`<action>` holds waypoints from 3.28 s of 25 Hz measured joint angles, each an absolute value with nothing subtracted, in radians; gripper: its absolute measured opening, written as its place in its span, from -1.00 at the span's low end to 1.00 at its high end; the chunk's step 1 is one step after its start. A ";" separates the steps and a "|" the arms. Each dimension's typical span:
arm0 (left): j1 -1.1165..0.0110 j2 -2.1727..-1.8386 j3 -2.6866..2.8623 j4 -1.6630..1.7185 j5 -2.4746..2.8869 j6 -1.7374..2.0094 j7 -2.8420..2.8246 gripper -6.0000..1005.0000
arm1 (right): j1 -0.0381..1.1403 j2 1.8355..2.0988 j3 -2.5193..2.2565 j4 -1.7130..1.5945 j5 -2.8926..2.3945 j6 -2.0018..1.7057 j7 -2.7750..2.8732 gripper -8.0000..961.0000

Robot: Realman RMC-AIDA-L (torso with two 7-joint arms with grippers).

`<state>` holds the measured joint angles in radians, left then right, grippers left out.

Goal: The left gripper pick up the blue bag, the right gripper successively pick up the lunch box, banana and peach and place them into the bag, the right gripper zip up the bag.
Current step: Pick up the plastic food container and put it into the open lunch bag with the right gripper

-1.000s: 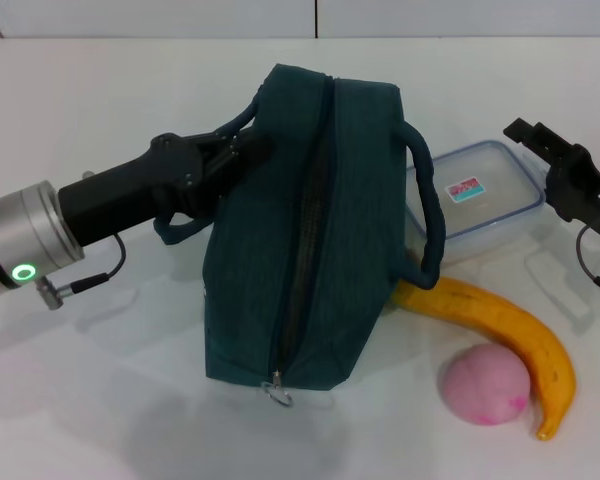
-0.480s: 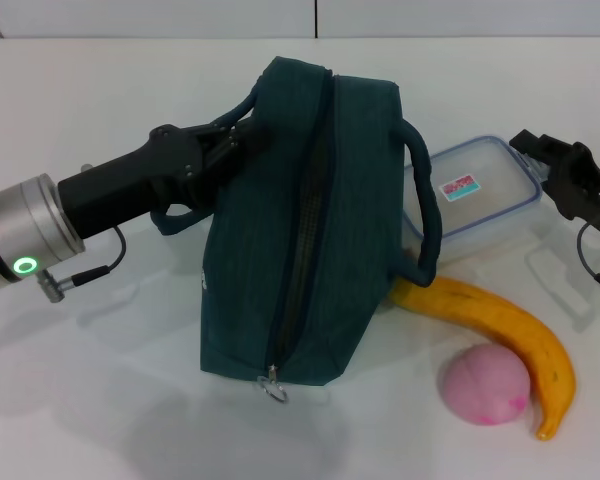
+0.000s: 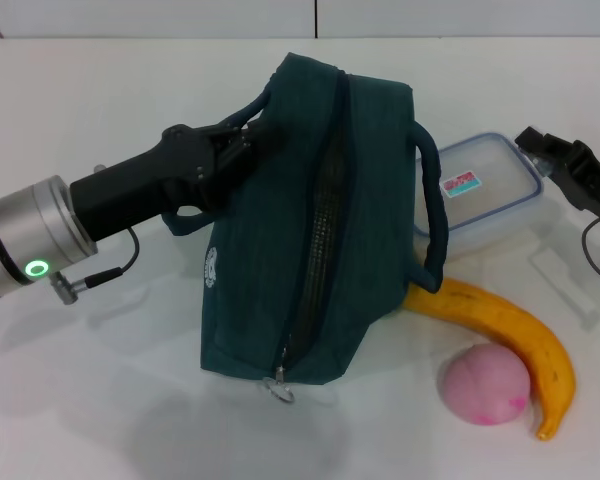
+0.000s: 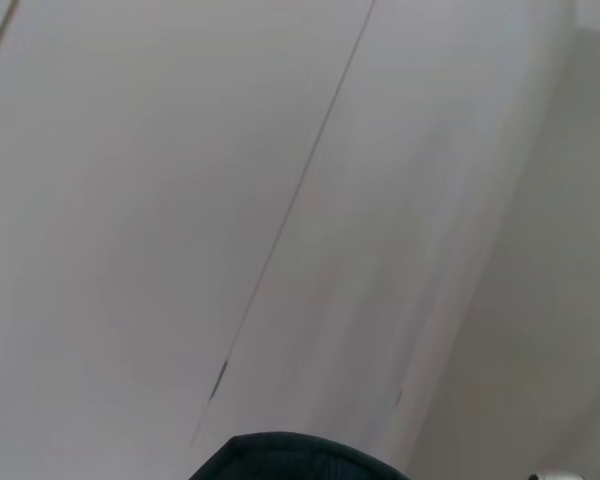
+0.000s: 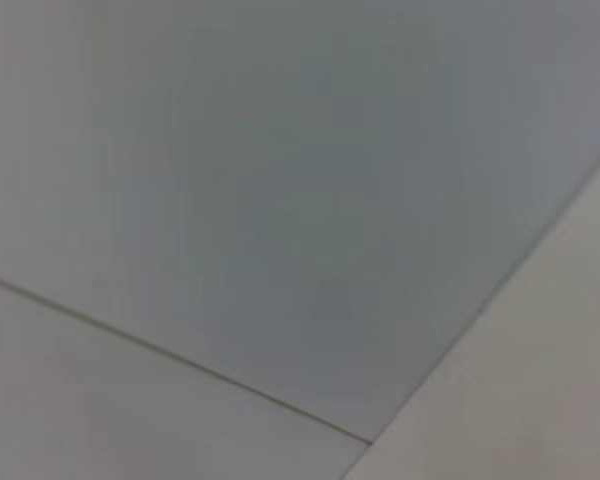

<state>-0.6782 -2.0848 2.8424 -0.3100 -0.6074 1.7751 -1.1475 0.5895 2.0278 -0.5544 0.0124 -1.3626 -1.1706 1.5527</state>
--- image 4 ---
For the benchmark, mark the dark teal insulated lunch bag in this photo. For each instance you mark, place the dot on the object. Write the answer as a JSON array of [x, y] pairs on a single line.
[[300, 457]]

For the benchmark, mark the white robot head camera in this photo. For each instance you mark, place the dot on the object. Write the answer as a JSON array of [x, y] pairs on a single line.
[[555, 475]]

